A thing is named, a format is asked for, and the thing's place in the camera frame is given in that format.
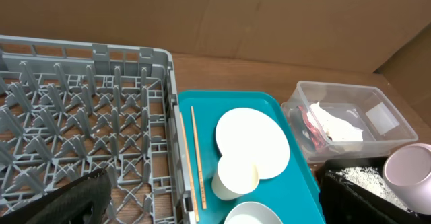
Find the pink round bowl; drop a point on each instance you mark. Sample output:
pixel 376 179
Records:
pixel 407 173

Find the rice pile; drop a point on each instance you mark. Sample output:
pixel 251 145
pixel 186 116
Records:
pixel 369 179

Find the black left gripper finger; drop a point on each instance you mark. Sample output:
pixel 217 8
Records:
pixel 84 200

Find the white napkin waste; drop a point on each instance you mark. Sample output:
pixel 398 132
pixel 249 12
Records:
pixel 335 128

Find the right wooden chopstick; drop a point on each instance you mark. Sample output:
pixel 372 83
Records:
pixel 198 158

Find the wooden chopstick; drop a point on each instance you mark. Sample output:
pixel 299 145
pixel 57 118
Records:
pixel 198 158
pixel 190 172

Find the large white round plate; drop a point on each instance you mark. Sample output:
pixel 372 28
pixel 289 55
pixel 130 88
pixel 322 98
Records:
pixel 250 133

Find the black rectangular waste tray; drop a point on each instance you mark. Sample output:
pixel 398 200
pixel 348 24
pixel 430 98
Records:
pixel 343 201

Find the teal plastic serving tray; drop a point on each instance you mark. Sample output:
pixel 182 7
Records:
pixel 293 195

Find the left wooden chopstick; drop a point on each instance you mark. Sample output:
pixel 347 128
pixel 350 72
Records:
pixel 190 172

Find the grey plastic dish rack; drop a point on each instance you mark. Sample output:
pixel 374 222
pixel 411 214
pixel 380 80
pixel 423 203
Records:
pixel 69 108

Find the red snack wrapper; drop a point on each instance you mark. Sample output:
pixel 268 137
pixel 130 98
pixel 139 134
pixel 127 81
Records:
pixel 313 133

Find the white paper cup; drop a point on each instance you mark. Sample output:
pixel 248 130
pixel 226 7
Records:
pixel 234 177

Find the grey-white round bowl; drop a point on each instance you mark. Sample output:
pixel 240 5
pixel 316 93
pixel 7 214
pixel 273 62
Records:
pixel 252 213

